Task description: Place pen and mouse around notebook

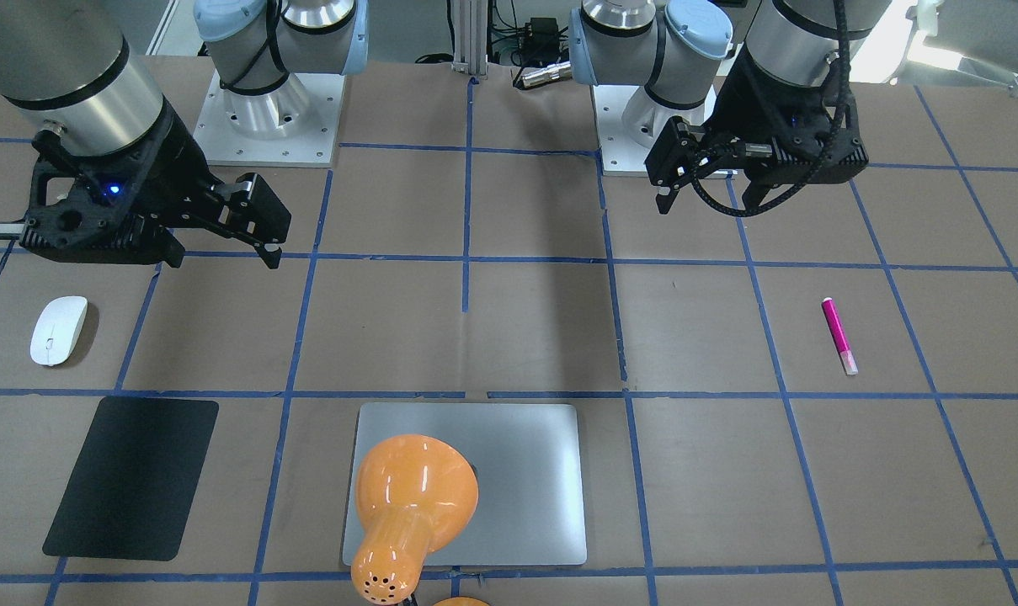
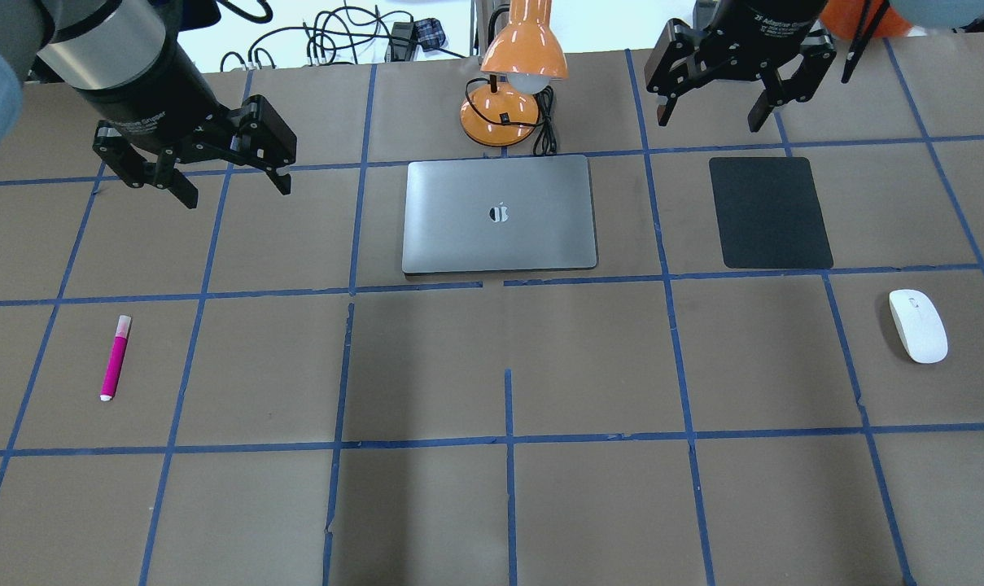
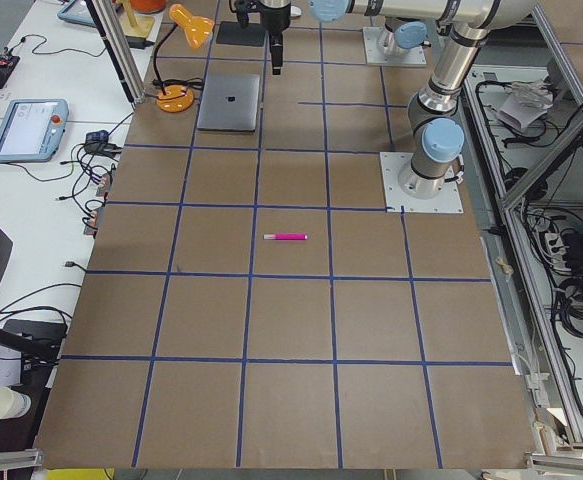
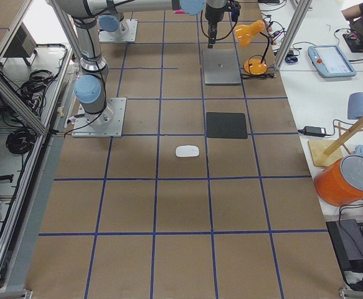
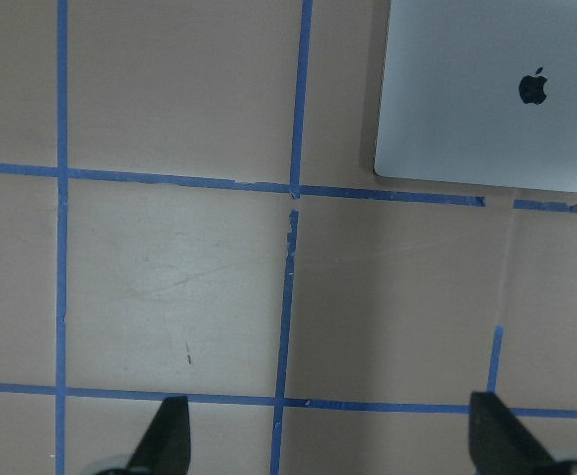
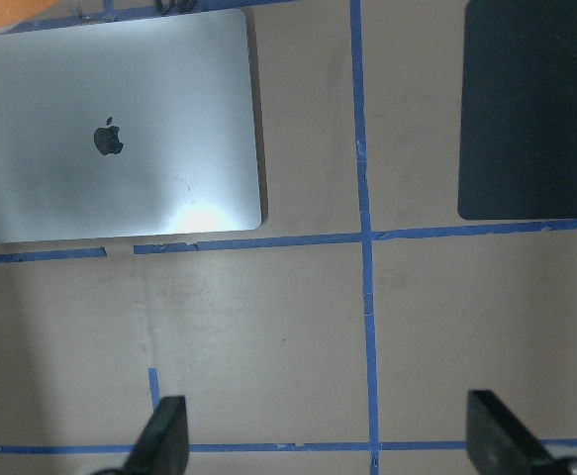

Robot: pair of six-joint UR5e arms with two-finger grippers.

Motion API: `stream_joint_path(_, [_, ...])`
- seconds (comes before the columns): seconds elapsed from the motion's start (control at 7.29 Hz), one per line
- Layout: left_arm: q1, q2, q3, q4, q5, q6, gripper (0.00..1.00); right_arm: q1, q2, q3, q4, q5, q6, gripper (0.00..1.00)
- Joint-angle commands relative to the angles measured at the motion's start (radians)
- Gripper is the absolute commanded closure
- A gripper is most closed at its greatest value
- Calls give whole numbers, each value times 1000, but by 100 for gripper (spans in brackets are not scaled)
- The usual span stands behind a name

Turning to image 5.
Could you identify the silver apple laptop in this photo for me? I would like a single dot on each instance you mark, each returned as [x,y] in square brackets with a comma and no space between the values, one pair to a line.
[480,92]

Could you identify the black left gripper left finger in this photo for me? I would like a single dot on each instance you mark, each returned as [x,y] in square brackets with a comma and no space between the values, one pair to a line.
[165,447]

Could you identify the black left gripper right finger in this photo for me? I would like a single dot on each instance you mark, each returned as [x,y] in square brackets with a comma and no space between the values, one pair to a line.
[498,443]

